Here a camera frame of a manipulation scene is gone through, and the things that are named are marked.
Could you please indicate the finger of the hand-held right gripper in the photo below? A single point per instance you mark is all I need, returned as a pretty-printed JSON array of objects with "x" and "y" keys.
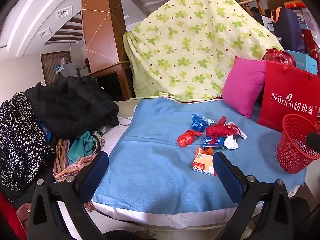
[{"x": 314, "y": 141}]

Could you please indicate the teal cloth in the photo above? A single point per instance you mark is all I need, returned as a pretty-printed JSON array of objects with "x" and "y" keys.
[{"x": 80, "y": 147}]

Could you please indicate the pink striped scarf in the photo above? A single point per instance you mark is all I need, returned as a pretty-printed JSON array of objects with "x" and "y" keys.
[{"x": 61, "y": 160}]

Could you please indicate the orange and white box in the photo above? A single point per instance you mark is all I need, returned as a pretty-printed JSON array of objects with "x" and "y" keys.
[{"x": 202, "y": 163}]

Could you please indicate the orange flat box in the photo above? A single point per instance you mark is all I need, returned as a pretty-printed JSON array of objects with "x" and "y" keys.
[{"x": 295, "y": 5}]

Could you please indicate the black fuzzy garment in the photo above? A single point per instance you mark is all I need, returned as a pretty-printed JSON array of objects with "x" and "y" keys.
[{"x": 72, "y": 107}]

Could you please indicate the large red plastic bag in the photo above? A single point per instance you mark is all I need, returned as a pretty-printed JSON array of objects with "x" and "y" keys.
[{"x": 277, "y": 55}]

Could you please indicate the brown wooden column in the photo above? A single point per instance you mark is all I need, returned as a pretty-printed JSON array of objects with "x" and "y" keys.
[{"x": 100, "y": 30}]

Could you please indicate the red cloth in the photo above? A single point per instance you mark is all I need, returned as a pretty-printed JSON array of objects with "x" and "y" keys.
[{"x": 10, "y": 217}]

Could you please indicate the red wrapper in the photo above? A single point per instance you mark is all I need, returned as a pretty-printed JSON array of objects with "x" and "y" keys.
[{"x": 220, "y": 130}]

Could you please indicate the dark red gift box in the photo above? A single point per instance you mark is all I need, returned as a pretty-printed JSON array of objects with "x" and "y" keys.
[{"x": 311, "y": 42}]

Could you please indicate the blue plastic bag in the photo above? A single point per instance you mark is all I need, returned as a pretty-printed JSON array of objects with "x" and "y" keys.
[{"x": 198, "y": 123}]

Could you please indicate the wooden cabinet dark panels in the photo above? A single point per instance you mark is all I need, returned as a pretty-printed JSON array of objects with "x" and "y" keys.
[{"x": 110, "y": 85}]

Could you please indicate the pink pillow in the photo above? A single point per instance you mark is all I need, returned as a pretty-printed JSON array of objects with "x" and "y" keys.
[{"x": 242, "y": 87}]

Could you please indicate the grey cabinet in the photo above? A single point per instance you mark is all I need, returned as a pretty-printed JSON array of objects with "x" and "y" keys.
[{"x": 68, "y": 70}]

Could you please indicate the brown wooden door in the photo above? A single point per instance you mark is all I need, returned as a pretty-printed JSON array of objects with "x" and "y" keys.
[{"x": 50, "y": 62}]

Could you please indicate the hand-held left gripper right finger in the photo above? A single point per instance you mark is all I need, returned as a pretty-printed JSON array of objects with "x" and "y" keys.
[{"x": 228, "y": 177}]

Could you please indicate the light blue cardboard box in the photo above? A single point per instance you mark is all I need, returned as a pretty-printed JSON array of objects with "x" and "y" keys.
[{"x": 303, "y": 62}]

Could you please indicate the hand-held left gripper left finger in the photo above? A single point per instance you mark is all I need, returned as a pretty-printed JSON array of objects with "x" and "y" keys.
[{"x": 96, "y": 170}]

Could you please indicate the green clover quilt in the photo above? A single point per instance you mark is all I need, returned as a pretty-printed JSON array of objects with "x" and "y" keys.
[{"x": 180, "y": 42}]

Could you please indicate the white tissue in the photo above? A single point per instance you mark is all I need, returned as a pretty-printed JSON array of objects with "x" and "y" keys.
[{"x": 230, "y": 143}]

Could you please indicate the red mesh basket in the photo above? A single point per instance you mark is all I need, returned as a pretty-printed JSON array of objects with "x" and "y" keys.
[{"x": 292, "y": 152}]

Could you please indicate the orange wrapper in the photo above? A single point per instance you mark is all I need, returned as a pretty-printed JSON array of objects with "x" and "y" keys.
[{"x": 207, "y": 151}]

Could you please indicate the blue blanket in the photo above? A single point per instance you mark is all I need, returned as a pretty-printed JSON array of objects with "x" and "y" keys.
[{"x": 155, "y": 167}]

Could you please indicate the black white floral garment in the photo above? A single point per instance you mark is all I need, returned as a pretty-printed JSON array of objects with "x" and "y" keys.
[{"x": 17, "y": 142}]

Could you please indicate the red paper gift bag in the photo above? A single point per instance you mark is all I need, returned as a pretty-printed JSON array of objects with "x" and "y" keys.
[{"x": 280, "y": 80}]

